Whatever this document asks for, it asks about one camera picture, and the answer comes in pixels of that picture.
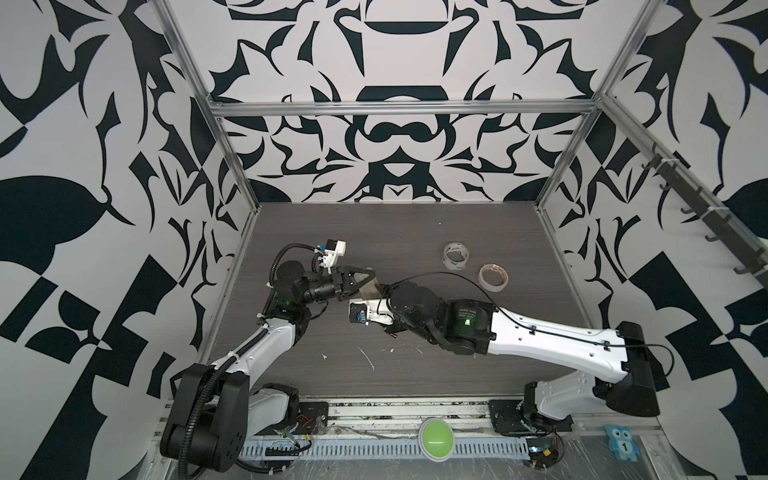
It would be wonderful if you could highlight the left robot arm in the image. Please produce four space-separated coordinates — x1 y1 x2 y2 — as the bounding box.
160 240 376 479

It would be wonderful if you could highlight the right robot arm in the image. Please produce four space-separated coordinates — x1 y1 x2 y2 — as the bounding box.
357 277 661 430

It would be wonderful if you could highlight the large clear printed tape roll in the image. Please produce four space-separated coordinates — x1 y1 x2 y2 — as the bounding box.
442 242 470 272

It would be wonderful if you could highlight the small white orange tape roll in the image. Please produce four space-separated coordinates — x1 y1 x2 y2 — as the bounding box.
478 264 509 293

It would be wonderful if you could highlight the green round button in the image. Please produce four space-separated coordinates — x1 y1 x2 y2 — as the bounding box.
418 418 456 462

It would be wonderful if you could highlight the blue owl figurine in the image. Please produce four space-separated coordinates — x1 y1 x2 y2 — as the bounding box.
604 425 639 463

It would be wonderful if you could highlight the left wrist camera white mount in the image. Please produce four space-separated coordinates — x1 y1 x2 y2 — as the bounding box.
311 240 347 273

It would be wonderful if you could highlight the white slotted cable duct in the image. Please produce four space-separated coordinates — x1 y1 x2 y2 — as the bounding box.
240 437 529 461

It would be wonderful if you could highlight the black wall hook rack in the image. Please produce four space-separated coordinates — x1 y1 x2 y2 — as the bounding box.
642 144 767 289

